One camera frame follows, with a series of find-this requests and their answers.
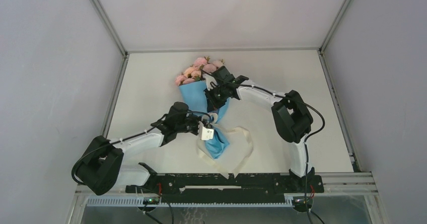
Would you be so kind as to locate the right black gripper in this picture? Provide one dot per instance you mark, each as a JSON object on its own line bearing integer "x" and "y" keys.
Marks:
{"x": 213, "y": 103}

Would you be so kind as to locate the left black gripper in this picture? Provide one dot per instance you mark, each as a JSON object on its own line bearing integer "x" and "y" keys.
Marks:
{"x": 197, "y": 119}

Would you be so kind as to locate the white printed ribbon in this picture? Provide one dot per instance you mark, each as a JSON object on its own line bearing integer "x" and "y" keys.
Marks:
{"x": 229, "y": 150}

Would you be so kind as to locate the pink flower bunch stem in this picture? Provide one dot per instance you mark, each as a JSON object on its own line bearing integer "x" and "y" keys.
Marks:
{"x": 218, "y": 63}

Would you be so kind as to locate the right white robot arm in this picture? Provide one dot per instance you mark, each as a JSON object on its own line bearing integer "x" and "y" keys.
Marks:
{"x": 290, "y": 113}

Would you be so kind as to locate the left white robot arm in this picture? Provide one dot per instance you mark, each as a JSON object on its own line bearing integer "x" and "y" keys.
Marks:
{"x": 108, "y": 164}

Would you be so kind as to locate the left circuit board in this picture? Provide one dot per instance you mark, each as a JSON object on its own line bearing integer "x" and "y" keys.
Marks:
{"x": 151, "y": 201}

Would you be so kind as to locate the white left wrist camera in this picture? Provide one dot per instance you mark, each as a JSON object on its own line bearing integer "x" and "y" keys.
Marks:
{"x": 206, "y": 131}

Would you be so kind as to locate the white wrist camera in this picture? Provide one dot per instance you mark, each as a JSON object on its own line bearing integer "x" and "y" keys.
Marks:
{"x": 210, "y": 81}
{"x": 206, "y": 131}

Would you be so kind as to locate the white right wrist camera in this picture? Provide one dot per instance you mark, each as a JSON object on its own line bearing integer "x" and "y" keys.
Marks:
{"x": 210, "y": 81}

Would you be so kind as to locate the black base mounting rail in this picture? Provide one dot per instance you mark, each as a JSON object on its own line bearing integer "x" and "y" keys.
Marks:
{"x": 214, "y": 187}

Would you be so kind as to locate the white slotted cable duct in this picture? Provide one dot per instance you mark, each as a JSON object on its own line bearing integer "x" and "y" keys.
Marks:
{"x": 129, "y": 201}

